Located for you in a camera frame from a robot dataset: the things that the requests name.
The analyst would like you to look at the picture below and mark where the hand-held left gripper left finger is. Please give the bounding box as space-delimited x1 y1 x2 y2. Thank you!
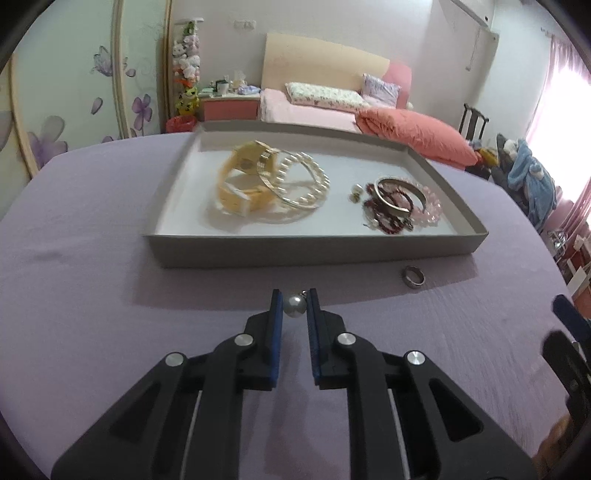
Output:
51 289 283 480

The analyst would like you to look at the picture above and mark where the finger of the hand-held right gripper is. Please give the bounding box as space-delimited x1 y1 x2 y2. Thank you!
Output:
553 294 591 342
541 330 591 439

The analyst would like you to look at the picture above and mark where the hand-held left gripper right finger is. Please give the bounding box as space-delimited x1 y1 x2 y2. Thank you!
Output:
305 288 539 480

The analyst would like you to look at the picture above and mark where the white pearl earring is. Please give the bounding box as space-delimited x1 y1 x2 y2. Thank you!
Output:
283 290 309 318

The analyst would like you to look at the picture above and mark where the grey cardboard tray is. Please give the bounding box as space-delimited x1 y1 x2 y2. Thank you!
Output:
142 120 489 269

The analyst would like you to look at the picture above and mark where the dark red bead bracelet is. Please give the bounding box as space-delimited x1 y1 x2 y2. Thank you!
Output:
362 182 416 235

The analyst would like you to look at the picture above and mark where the wide silver cuff bangle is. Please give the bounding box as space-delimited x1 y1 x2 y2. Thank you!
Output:
373 175 428 217

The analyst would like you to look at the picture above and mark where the white pearl bracelet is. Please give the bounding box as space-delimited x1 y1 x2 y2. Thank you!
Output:
272 151 331 206

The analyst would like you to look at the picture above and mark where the white rack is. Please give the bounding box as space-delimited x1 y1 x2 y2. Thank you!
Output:
561 231 591 301

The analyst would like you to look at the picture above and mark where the yellow wristwatch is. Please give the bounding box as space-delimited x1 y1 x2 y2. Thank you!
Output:
216 141 282 217

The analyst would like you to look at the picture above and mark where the blue plush robe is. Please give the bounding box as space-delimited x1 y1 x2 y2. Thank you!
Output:
505 138 559 232

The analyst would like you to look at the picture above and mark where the purple tablecloth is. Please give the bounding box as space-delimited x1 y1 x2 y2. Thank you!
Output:
0 130 573 480

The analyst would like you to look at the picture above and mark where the pink curtain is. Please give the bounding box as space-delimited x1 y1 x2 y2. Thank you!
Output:
526 34 591 217

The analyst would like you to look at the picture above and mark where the pink bed mattress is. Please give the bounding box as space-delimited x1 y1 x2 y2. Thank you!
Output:
259 89 370 134

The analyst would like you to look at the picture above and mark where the dark wooden chair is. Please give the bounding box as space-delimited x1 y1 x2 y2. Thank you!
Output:
459 103 490 141

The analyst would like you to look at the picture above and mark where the coral duvet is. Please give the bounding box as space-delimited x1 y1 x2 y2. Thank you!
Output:
355 108 485 168

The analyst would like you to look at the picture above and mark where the pink nightstand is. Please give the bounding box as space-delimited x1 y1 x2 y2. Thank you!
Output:
199 95 262 121

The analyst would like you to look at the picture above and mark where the red basket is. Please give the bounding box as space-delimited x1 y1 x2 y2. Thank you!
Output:
166 115 197 134

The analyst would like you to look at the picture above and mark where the floral white pillow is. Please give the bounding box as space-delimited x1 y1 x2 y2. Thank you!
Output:
285 82 365 112

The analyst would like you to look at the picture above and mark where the purple pillow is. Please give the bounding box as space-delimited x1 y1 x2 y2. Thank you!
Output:
362 73 401 106

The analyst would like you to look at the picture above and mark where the beige and pink headboard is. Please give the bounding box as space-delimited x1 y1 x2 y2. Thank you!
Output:
261 32 413 109

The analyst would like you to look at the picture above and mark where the clear tube of plush toys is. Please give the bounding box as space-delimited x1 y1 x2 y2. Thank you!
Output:
172 18 204 118

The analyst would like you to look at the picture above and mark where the flower print wardrobe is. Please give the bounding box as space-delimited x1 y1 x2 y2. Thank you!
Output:
0 0 175 217

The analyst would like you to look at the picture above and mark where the silver band ring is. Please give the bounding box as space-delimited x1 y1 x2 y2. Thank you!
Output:
401 265 426 291

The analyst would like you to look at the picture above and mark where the pink bead bracelet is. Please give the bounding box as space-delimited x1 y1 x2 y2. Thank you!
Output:
406 182 443 228

